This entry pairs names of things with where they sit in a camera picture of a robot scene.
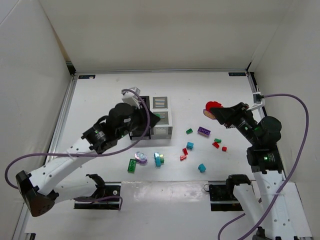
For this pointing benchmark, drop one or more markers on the cyan lego brick lower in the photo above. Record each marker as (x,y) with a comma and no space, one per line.
(201,168)

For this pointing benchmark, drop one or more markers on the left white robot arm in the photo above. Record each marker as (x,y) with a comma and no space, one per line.
(48,185)

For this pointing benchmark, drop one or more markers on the red curved lego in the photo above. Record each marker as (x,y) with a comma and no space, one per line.
(185,152)
(182,157)

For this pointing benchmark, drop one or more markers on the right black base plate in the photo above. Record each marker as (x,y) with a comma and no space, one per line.
(220,199)

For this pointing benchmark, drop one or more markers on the purple round lotus lego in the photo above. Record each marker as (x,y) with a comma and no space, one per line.
(141,158)

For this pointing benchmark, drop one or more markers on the green curved lego piece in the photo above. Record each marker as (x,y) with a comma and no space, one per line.
(217,140)

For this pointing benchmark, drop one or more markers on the green flat lego plate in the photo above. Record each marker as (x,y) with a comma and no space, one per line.
(132,166)

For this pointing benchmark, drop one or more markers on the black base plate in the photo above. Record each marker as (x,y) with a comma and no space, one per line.
(220,199)
(110,200)

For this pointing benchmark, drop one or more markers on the purple rectangular lego brick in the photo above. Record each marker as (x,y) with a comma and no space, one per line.
(204,132)

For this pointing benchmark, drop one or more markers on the red curved lego lower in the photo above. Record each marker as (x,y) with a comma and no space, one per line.
(182,157)

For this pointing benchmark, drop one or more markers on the white slotted container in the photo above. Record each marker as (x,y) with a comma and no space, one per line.
(164,128)

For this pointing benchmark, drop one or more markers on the green lego under cyan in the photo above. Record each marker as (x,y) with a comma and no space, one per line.
(162,160)

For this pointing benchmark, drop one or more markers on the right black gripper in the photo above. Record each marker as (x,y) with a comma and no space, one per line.
(231,117)

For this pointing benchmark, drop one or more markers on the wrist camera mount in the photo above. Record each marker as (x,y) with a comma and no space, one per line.
(258,101)
(130,98)

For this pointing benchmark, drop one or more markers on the black slotted container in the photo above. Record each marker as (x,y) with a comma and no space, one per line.
(141,118)

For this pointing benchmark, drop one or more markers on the red curved lego upper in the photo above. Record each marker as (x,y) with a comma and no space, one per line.
(185,152)

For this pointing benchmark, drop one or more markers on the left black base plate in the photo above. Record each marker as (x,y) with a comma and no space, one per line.
(110,200)

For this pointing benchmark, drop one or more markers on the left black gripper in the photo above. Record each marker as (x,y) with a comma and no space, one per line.
(139,119)

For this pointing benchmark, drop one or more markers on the small green sloped lego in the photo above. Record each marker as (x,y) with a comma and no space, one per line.
(189,131)

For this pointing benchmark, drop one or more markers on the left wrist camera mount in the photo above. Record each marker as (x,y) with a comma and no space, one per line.
(130,98)

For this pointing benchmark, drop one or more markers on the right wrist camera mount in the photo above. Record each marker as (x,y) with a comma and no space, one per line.
(258,101)

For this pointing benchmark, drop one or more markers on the purple butterfly lego tile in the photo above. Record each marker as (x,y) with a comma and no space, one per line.
(209,114)

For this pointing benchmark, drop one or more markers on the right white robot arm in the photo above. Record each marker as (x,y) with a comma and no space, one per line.
(269,216)

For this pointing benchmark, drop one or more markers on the cyan small lego brick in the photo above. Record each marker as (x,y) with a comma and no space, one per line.
(190,145)

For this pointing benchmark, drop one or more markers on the cyan long lego brick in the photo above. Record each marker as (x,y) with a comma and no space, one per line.
(157,159)

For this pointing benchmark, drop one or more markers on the red sloped lego brick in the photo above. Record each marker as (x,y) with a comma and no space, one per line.
(216,144)

